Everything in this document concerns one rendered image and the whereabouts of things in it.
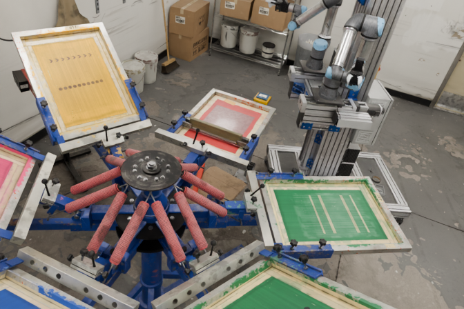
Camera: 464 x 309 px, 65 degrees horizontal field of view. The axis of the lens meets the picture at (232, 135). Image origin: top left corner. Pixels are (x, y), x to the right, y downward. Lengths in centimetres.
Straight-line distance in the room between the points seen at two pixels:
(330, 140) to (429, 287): 145
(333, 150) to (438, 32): 303
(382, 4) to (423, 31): 310
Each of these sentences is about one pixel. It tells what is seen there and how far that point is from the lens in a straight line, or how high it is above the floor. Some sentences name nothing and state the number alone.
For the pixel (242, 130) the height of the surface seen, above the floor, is 96.
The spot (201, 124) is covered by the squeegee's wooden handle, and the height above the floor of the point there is 104.
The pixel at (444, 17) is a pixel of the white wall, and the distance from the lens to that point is 592.
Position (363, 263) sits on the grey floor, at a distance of 351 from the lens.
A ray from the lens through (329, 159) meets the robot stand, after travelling 350.
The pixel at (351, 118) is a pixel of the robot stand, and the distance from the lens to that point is 291.
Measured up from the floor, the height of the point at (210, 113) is 96.
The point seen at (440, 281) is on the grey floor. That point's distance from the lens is 377.
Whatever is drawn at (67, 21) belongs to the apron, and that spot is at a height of 113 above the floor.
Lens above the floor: 259
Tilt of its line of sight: 36 degrees down
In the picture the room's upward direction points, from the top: 9 degrees clockwise
